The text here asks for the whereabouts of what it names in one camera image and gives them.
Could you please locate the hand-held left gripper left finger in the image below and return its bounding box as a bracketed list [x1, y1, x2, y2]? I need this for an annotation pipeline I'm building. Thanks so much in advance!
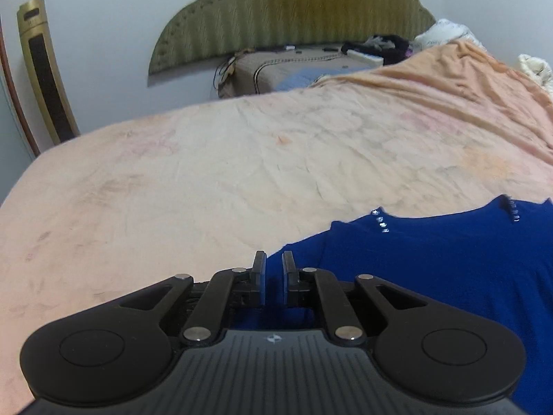
[116, 251, 269, 347]

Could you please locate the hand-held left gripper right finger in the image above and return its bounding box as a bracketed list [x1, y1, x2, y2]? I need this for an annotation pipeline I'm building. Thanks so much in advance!
[281, 251, 433, 347]

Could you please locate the blue beaded sweater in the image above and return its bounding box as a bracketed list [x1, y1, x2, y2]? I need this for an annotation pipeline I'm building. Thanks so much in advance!
[233, 196, 553, 411]

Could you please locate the black clothes pile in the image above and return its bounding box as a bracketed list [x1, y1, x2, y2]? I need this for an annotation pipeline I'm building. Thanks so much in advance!
[341, 34, 415, 65]

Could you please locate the pink blanket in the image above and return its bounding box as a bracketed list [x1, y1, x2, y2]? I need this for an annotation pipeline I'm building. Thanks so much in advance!
[0, 69, 553, 415]

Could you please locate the light blue cloth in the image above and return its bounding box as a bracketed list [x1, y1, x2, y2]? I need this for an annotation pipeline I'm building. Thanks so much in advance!
[276, 68, 322, 92]

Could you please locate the brown pillow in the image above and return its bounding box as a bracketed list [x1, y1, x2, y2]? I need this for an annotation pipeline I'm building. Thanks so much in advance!
[217, 47, 381, 98]

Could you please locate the white box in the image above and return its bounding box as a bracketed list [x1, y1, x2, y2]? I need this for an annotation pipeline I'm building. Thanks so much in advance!
[347, 49, 384, 68]

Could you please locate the orange blanket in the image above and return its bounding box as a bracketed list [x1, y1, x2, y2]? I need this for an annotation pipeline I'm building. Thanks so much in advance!
[302, 38, 553, 174]

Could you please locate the green padded headboard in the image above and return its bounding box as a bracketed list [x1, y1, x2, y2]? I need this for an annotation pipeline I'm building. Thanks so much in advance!
[148, 0, 437, 76]

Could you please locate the white printed quilt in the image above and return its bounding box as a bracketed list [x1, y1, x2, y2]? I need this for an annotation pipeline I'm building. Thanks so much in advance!
[415, 18, 487, 48]

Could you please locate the gold tower fan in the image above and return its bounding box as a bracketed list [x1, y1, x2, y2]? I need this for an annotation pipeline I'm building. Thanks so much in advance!
[16, 0, 81, 144]

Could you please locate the thin charging cable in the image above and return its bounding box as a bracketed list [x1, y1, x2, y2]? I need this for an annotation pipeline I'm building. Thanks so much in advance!
[213, 57, 237, 92]

